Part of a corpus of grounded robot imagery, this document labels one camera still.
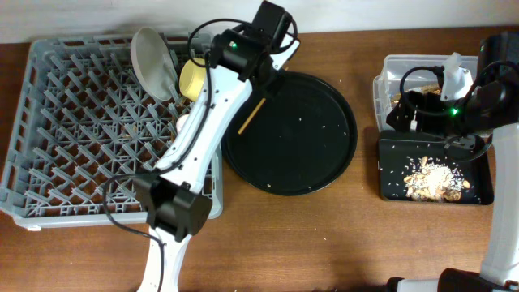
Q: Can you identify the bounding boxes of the brown Nescafe Gold sachet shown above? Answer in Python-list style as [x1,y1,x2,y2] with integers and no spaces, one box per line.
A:
[390,85,441,104]

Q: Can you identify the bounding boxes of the wooden chopstick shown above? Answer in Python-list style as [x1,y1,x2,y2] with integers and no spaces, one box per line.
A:
[238,98,267,135]

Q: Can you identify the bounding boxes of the yellow bowl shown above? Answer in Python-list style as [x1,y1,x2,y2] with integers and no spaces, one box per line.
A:
[179,58,206,101]

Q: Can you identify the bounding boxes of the pink cup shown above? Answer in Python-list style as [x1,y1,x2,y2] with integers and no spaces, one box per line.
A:
[175,114,189,133]

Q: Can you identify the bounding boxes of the grey plate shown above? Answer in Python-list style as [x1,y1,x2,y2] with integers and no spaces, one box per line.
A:
[131,27,178,101]

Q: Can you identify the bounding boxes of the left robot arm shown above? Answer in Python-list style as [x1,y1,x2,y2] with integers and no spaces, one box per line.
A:
[132,1,299,291]

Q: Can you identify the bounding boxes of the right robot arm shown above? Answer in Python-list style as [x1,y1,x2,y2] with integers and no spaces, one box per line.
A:
[373,32,518,291]

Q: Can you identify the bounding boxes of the clear plastic waste bin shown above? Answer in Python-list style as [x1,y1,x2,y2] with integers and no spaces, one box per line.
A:
[372,54,482,133]

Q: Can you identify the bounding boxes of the grey dishwasher rack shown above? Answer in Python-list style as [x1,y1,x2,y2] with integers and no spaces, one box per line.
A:
[0,30,224,229]

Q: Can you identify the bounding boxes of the black rectangular tray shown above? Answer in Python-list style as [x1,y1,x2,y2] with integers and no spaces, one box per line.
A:
[378,131,494,205]

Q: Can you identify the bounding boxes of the round black tray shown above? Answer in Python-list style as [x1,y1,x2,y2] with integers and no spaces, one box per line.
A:
[221,71,358,196]

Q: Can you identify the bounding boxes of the food scraps and rice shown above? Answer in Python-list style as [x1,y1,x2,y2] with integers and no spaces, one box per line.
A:
[402,156,473,203]

